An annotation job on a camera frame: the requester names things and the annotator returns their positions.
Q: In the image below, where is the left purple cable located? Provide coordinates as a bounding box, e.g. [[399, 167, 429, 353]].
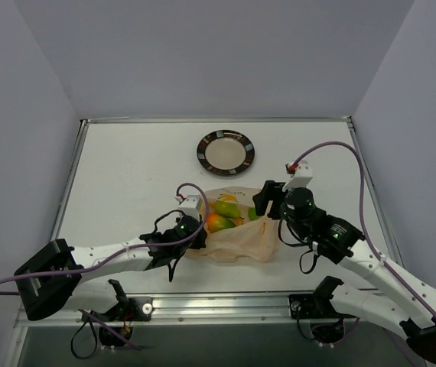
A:
[[0, 182, 209, 296]]

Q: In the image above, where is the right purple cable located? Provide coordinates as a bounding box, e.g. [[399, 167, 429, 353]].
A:
[[286, 141, 436, 341]]

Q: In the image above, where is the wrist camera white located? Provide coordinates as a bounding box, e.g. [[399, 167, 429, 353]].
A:
[[282, 161, 313, 192], [175, 194, 202, 221]]

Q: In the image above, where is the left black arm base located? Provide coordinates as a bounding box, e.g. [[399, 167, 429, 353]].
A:
[[82, 279, 154, 350]]

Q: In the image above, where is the small green fake lime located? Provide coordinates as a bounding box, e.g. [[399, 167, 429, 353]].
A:
[[248, 207, 261, 221]]

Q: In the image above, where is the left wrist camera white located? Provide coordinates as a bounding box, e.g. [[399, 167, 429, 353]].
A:
[[175, 194, 202, 221]]

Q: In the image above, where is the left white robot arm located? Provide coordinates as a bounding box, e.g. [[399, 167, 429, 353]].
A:
[[15, 215, 207, 321]]

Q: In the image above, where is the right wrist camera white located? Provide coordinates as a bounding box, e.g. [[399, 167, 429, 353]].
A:
[[282, 161, 313, 192]]

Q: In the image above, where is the orange green fake mango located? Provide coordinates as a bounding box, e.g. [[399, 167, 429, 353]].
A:
[[207, 213, 236, 233]]

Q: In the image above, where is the purple cable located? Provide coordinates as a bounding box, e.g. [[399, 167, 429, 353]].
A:
[[286, 141, 436, 341], [0, 182, 209, 296]]

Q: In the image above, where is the translucent orange plastic bag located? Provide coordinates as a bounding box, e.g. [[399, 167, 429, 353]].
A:
[[186, 187, 280, 263]]

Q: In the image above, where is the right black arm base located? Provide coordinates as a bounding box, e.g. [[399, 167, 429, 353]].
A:
[[288, 276, 360, 349]]

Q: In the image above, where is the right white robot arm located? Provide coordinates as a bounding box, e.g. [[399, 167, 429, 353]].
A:
[[253, 180, 436, 365]]

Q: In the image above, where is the brown rimmed ceramic plate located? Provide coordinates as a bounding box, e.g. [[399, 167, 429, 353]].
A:
[[196, 129, 255, 177]]

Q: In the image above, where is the aluminium front rail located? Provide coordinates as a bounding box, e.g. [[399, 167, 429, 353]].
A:
[[15, 293, 395, 326]]

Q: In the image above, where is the green fake pear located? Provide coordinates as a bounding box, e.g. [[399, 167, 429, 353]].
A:
[[214, 200, 242, 219]]

